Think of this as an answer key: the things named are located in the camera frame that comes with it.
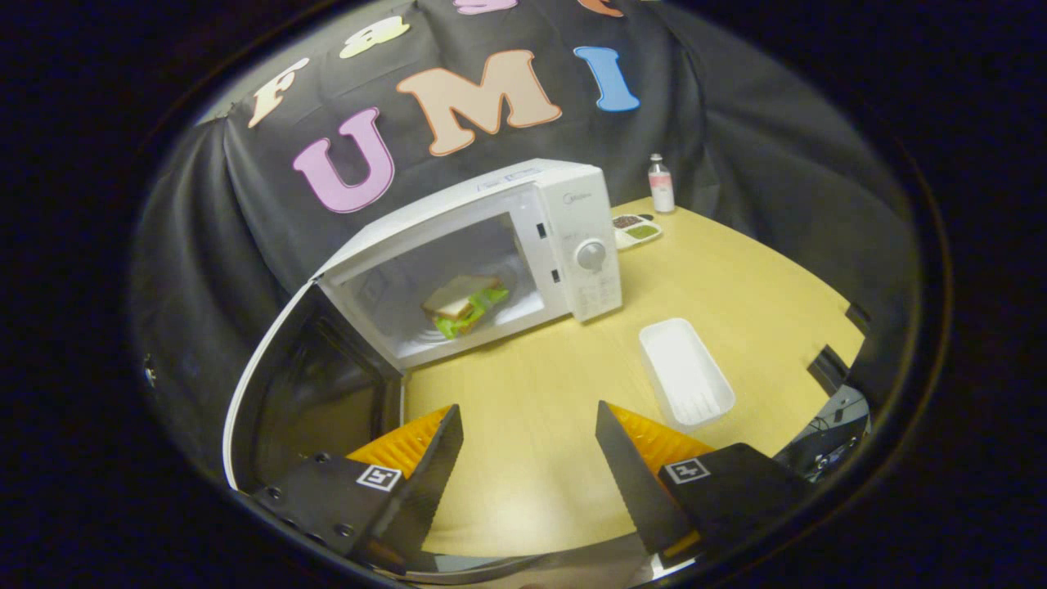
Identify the white divided plate with beans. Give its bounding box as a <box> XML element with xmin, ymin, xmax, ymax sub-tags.
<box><xmin>612</xmin><ymin>213</ymin><xmax>664</xmax><ymax>250</ymax></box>

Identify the white microwave oven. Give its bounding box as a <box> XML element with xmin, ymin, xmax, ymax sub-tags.
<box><xmin>222</xmin><ymin>158</ymin><xmax>624</xmax><ymax>492</ymax></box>

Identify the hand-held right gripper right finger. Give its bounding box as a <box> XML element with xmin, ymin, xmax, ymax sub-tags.
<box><xmin>594</xmin><ymin>400</ymin><xmax>816</xmax><ymax>560</ymax></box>

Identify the small bottle with pink label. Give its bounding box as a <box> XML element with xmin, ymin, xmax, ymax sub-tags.
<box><xmin>648</xmin><ymin>153</ymin><xmax>676</xmax><ymax>214</ymax></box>

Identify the white rectangular tray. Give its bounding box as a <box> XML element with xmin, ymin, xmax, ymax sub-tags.
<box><xmin>638</xmin><ymin>317</ymin><xmax>736</xmax><ymax>433</ymax></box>

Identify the sandwich with lettuce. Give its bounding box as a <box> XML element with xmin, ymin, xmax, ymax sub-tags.
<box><xmin>420</xmin><ymin>275</ymin><xmax>510</xmax><ymax>339</ymax></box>

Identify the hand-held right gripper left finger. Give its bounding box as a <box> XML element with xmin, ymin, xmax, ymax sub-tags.
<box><xmin>249</xmin><ymin>403</ymin><xmax>465</xmax><ymax>575</ymax></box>

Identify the black metal table frame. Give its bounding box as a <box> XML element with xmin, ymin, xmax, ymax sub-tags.
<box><xmin>807</xmin><ymin>303</ymin><xmax>872</xmax><ymax>395</ymax></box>

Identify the black cable bundle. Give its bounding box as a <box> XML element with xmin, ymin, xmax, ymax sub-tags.
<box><xmin>777</xmin><ymin>384</ymin><xmax>872</xmax><ymax>483</ymax></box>

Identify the black backdrop cloth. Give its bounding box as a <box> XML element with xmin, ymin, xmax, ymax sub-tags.
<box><xmin>131</xmin><ymin>0</ymin><xmax>921</xmax><ymax>483</ymax></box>

